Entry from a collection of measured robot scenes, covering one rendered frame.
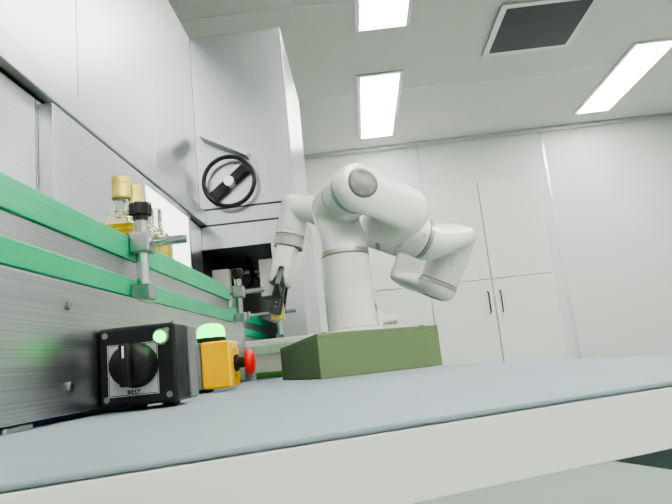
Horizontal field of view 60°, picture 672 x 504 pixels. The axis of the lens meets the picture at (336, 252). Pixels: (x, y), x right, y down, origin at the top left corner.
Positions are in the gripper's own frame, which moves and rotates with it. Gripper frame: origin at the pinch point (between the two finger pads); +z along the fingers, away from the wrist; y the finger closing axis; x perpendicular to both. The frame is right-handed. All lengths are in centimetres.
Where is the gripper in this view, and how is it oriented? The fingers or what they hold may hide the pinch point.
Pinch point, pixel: (277, 306)
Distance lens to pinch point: 147.7
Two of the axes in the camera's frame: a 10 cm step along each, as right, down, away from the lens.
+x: 9.8, 1.5, -0.9
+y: -0.6, -1.6, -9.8
